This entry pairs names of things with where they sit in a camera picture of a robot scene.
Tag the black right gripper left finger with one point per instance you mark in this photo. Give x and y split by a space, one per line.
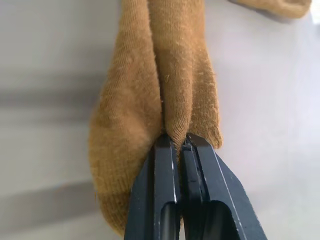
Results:
152 190

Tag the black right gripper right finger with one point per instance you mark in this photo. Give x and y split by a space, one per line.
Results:
220 195

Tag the mustard brown sock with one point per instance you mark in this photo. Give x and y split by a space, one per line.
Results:
140 110
277 6

